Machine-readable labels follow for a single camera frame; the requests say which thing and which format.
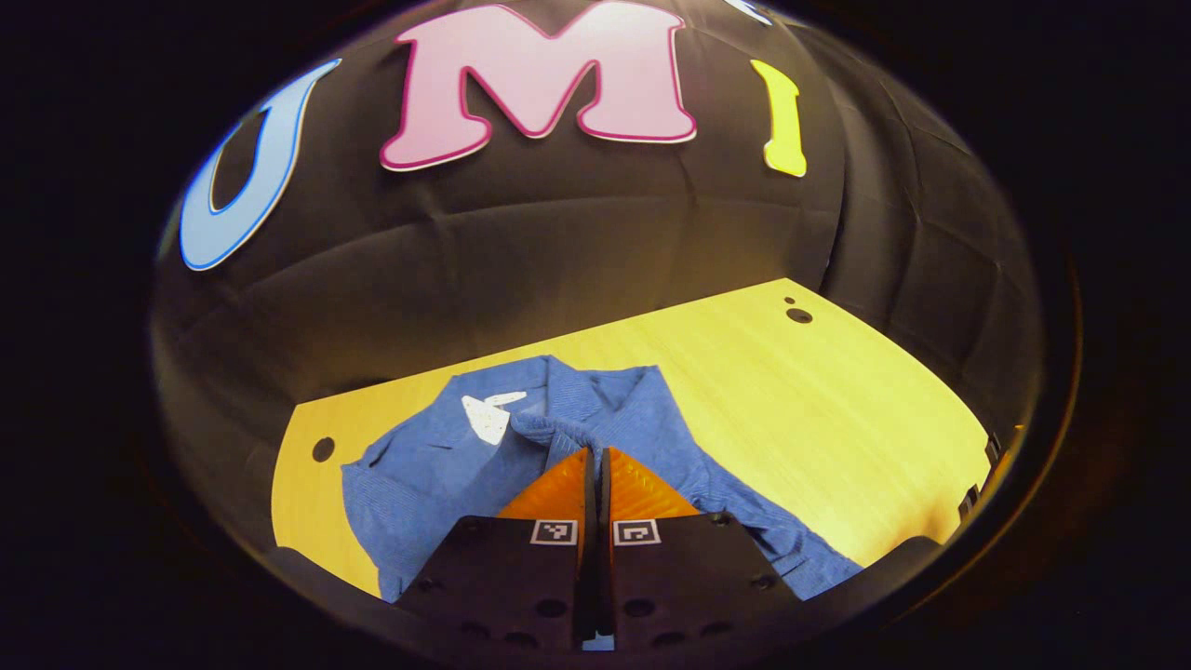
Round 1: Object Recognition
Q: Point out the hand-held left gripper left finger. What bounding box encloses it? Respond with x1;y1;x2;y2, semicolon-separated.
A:
391;447;597;652

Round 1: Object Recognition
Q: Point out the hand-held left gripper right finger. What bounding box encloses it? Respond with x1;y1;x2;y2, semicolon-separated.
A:
598;447;806;652

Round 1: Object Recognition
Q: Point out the blue shirt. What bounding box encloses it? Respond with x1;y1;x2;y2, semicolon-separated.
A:
340;354;864;652

